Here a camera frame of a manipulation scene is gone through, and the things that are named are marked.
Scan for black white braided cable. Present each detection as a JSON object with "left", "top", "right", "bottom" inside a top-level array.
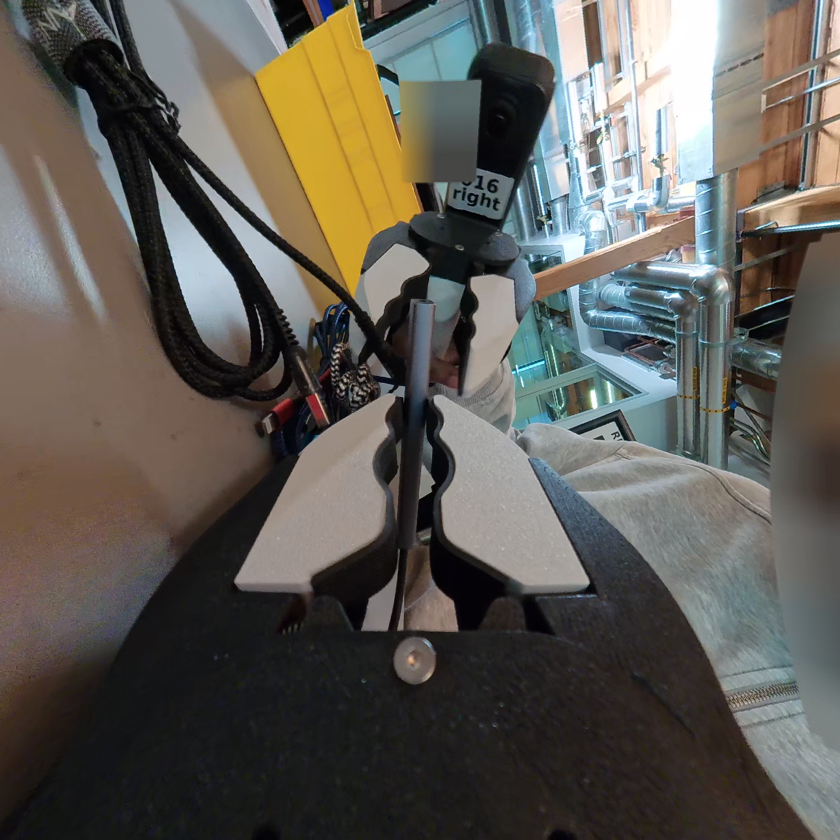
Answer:
[{"left": 327, "top": 341, "right": 383, "bottom": 421}]

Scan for person's grey hoodie torso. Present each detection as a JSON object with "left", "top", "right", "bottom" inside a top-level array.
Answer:
[{"left": 515, "top": 422, "right": 840, "bottom": 840}]

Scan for thick black braided cable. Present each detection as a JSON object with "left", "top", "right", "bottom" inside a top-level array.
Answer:
[{"left": 26, "top": 0, "right": 398, "bottom": 403}]

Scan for blue braided cable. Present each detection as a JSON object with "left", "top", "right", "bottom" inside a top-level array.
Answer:
[{"left": 282, "top": 302, "right": 368, "bottom": 460}]

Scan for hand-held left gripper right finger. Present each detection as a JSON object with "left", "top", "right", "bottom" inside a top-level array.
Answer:
[{"left": 430, "top": 394, "right": 592, "bottom": 595}]

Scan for person's right hand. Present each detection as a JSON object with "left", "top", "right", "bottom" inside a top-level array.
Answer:
[{"left": 427, "top": 348, "right": 466, "bottom": 389}]

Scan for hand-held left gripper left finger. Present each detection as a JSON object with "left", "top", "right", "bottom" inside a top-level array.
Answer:
[{"left": 234, "top": 394, "right": 401, "bottom": 595}]

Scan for silver ventilation pipes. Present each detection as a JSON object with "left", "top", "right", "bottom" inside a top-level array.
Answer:
[{"left": 505, "top": 0, "right": 785, "bottom": 470}]

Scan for thin black hub cable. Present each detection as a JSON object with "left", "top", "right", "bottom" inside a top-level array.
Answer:
[{"left": 387, "top": 548, "right": 411, "bottom": 632}]

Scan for black framed sign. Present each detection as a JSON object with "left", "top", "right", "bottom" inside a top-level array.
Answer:
[{"left": 567, "top": 409, "right": 637, "bottom": 444}]

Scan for wooden beam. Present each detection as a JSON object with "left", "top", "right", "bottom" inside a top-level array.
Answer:
[{"left": 532, "top": 215, "right": 697, "bottom": 304}]

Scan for slim grey usb hub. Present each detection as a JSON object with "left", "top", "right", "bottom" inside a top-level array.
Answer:
[{"left": 395, "top": 298, "right": 437, "bottom": 551}]

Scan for yellow plastic bin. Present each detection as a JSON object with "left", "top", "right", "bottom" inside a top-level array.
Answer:
[{"left": 255, "top": 10, "right": 424, "bottom": 299}]

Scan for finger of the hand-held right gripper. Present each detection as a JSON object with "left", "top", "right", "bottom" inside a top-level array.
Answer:
[
  {"left": 354, "top": 249, "right": 432, "bottom": 342},
  {"left": 458, "top": 272, "right": 524, "bottom": 396}
]

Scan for person's right forearm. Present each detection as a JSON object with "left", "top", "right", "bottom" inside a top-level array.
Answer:
[{"left": 459, "top": 361, "right": 517, "bottom": 437}]

